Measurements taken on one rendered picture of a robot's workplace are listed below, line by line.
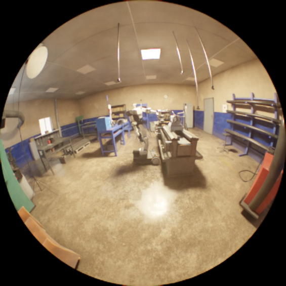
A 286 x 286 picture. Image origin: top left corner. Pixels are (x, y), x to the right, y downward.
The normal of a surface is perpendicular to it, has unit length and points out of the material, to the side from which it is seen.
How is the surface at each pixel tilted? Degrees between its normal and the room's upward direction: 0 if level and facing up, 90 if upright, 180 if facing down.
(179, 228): 0
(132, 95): 90
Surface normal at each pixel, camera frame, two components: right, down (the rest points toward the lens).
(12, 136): 0.99, -0.04
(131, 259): -0.07, -0.94
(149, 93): -0.08, 0.33
